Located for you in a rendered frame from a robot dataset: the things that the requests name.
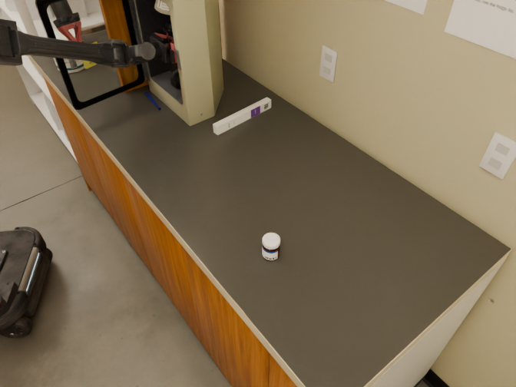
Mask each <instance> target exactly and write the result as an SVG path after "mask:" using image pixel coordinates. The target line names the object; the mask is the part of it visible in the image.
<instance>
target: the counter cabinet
mask: <svg viewBox="0 0 516 387"><path fill-rule="evenodd" d="M44 80H45V83H46V85H47V87H48V90H49V92H50V95H51V98H52V100H53V102H54V104H55V107H56V110H57V112H58V115H59V117H60V119H61V122H62V125H63V127H64V130H65V133H66V134H67V137H68V140H69V142H70V145H71V148H72V150H73V152H74V155H75V157H76V160H77V162H78V165H79V167H80V169H81V172H82V175H83V177H84V180H85V183H86V184H87V187H88V189H89V191H91V190H93V191H94V193H95V194H96V196H97V197H98V199H99V200H100V201H101V203H102V204H103V205H104V207H105V209H106V210H107V211H108V213H109V214H110V215H111V217H112V218H113V220H114V221H115V223H116V224H117V225H118V227H119V228H120V229H121V231H122V233H123V234H124V235H125V236H126V238H127V239H128V241H129V242H130V244H131V245H132V247H133V248H134V249H135V251H136V252H137V254H138V255H139V257H140V258H141V259H142V260H143V262H144V263H145V265H146V266H147V268H148V269H149V270H150V272H151V273H152V275H153V276H154V278H155V279H156V281H158V283H159V284H160V286H161V287H162V289H163V290H164V292H165V293H166V294H167V296H168V297H169V299H170V300H171V302H172V303H173V304H174V305H175V307H176V308H177V310H178V311H179V313H180V314H181V315H182V317H183V318H184V320H185V321H186V323H187V324H188V326H189V327H190V328H191V329H192V331H193V333H194V334H195V335H196V337H197V338H198V339H199V340H200V342H201V344H202V345H203V347H204V348H205V350H206V351H207V352H208V353H209V355H210V357H211V358H212V359H213V361H214V362H215V363H216V364H217V366H218V368H219V369H220V371H221V372H222V373H223V375H224V376H225V377H226V379H227V381H228V382H229V383H230V384H231V386H232V387H297V386H296V385H295V383H294V382H293V381H292V379H291V378H290V377H289V376H288V375H287V374H286V373H285V371H284V370H283V369H282V368H281V366H280V365H279V364H278V362H277V361H276V360H275V359H274V358H273V357H272V356H271V354H270V353H269V352H268V351H267V349H266V348H265V347H264V345H263V344H262V343H261V342H260V341H259V340H258V338H257V337H256V336H255V335H254V334H253V332H252V331H251V330H250V328H249V327H248V326H247V325H246V323H245V322H244V321H243V320H242V319H241V318H240V316H239V315H238V314H237V312H236V311H235V310H234V309H233V307H232V306H231V305H230V304H229V303H228V302H227V301H226V299H225V298H224V297H223V295H222V294H221V293H220V292H219V290H218V289H217V288H216V287H215V285H213V284H212V282H211V281H210V280H209V278H208V277H207V276H206V274H205V273H204V272H203V271H202V269H201V268H200V267H199V266H198V265H197V264H196V263H195V261H194V260H193V259H192V257H191V256H190V255H189V254H188V252H187V251H186V250H185V249H184V248H183V247H182V246H181V244H180V243H179V242H178V240H177V239H176V238H175V237H174V235H173V234H172V233H171V232H170V231H169V230H168V228H167V227H166V226H165V225H164V223H163V222H162V221H161V220H160V218H159V217H158V216H157V215H156V213H155V212H154V211H153V210H152V209H151V207H150V206H149V205H148V204H147V202H146V201H145V200H144V198H143V197H142V196H141V195H140V194H139V193H138V192H137V190H136V189H135V188H134V187H133V185H132V184H131V183H130V181H129V180H128V179H127V178H126V177H125V176H124V175H123V173H122V172H121V171H120V169H119V168H118V167H117V166H116V164H115V163H114V162H113V160H112V159H110V158H109V156H108V155H107V154H106V152H105V151H104V150H103V149H102V147H101V146H100V145H99V143H98V142H97V141H96V140H95V139H94V138H93V137H92V135H91V134H90V133H89V132H88V130H87V129H86V128H85V126H84V125H83V124H82V123H81V122H80V121H79V120H78V118H77V117H76V116H75V115H74V113H73V112H72V111H71V109H70V108H69V107H68V106H67V105H66V103H65V102H64V101H63V100H62V99H61V97H60V96H59V95H58V93H57V92H56V91H55V90H54V88H53V87H52V86H51V85H50V84H49V83H48V81H47V80H46V79H45V78H44ZM506 259H507V258H506ZM506 259H505V260H506ZM505 260H504V261H505ZM504 261H503V262H504ZM503 262H502V263H501V264H500V265H499V266H497V267H496V268H495V269H494V270H493V271H492V272H491V273H490V274H489V275H488V276H487V277H486V278H484V279H483V280H482V281H481V282H480V283H479V284H478V285H477V286H476V287H475V288H474V289H473V290H472V291H471V292H470V293H469V294H468V295H467V296H466V297H465V298H464V299H463V300H462V301H461V302H460V303H458V304H457V305H456V306H455V307H454V308H453V309H452V310H451V311H450V312H449V313H448V314H447V315H446V316H444V317H443V318H442V319H441V320H440V321H439V322H438V323H437V324H436V325H435V326H434V327H433V328H432V329H430V330H429V331H428V332H427V333H426V334H425V335H424V336H423V337H422V338H421V339H420V340H419V341H417V343H416V344H414V346H413V347H412V348H411V349H410V350H409V351H407V353H405V354H404V355H403V356H402V357H401V358H400V359H399V360H398V361H397V362H396V363H395V364H394V365H393V366H391V367H390V368H389V369H388V370H387V371H386V372H385V373H384V374H383V375H382V376H381V377H380V378H379V379H377V380H376V381H375V382H374V383H373V384H372V385H371V386H370V387H416V386H417V385H418V384H419V383H420V382H421V381H422V380H423V378H424V377H425V375H426V373H427V372H428V371H429V369H430V368H431V367H432V365H433V364H434V362H435V360H436V359H437V358H438V356H439V355H440V354H441V352H442V350H443V349H444V348H445V346H446V345H447V344H448V342H449V340H450V339H451V337H453V335H454V334H455V332H456V330H457V329H458V327H459V326H460V325H461V323H462V322H463V320H464V319H465V317H466V316H467V315H468V313H469V312H470V310H471V308H472V307H473V306H474V304H475V303H476V302H477V300H478V299H479V297H480V296H481V294H482V293H483V292H484V290H485V289H486V287H487V286H488V284H489V283H490V282H491V280H492V279H493V277H494V276H495V274H496V272H497V271H498V270H499V269H500V267H501V265H502V264H503Z"/></svg>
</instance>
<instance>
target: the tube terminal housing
mask: <svg viewBox="0 0 516 387"><path fill-rule="evenodd" d="M161 1H162V2H163V3H165V4H166V5H167V7H168V8H169V11H170V20H171V25H172V31H173V37H174V46H175V48H176V49H177V50H178V51H179V56H180V66H181V70H180V69H179V68H178V72H179V78H180V87H181V93H182V98H183V104H180V103H179V102H178V101H176V100H175V99H174V98H173V97H172V96H170V95H169V94H168V93H167V92H166V91H165V90H164V89H163V88H161V87H160V86H159V85H158V84H157V83H155V82H154V81H153V80H152V79H151V77H150V73H149V69H148V65H147V69H148V73H149V77H150V81H148V84H149V88H150V91H151V92H152V93H153V94H154V95H156V96H157V97H158V98H159V99H160V100H161V101H163V102H164V103H165V104H166V105H167V106H168V107H169V108H170V109H171V110H172V111H173V112H174V113H175V114H177V115H178V116H179V117H180V118H181V119H182V120H184V121H185V122H186V123H187V124H188V125H189V126H192V125H194V124H197V123H199V122H201V121H205V120H206V119H208V118H211V117H213V116H215V113H216V111H217V107H218V104H219V103H220V99H221V96H222V93H223V89H224V88H223V66H222V54H221V42H220V20H219V8H218V0H161Z"/></svg>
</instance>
